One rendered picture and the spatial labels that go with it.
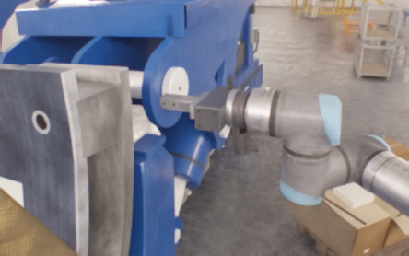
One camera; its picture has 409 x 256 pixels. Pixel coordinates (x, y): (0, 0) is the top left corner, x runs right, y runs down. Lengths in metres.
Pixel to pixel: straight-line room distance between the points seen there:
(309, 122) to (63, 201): 0.50
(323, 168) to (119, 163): 0.46
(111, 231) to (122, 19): 0.67
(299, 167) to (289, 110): 0.11
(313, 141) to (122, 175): 0.46
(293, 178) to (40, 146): 0.50
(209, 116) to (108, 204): 0.40
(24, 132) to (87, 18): 0.59
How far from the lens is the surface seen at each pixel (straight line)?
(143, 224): 0.94
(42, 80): 0.64
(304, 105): 0.56
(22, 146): 0.75
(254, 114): 0.57
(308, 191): 0.63
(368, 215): 3.23
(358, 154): 0.68
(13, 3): 2.91
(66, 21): 1.28
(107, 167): 0.81
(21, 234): 0.64
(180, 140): 1.44
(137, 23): 1.08
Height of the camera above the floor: 2.53
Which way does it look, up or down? 24 degrees down
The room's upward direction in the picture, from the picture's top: 2 degrees counter-clockwise
